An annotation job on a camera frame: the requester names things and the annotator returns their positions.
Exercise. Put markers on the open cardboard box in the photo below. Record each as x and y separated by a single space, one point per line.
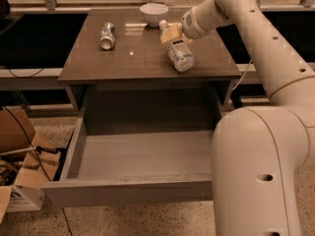
27 161

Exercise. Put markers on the white ceramic bowl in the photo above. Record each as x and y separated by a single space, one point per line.
153 13

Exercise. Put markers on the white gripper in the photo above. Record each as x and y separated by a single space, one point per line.
191 26

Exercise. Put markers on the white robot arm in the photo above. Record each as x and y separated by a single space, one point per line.
256 150

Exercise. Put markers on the crushed silver soda can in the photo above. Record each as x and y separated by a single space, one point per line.
107 36

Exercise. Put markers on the grey cabinet with glossy top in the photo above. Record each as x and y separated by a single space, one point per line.
134 88

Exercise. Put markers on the grey open top drawer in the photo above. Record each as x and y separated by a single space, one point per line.
139 147

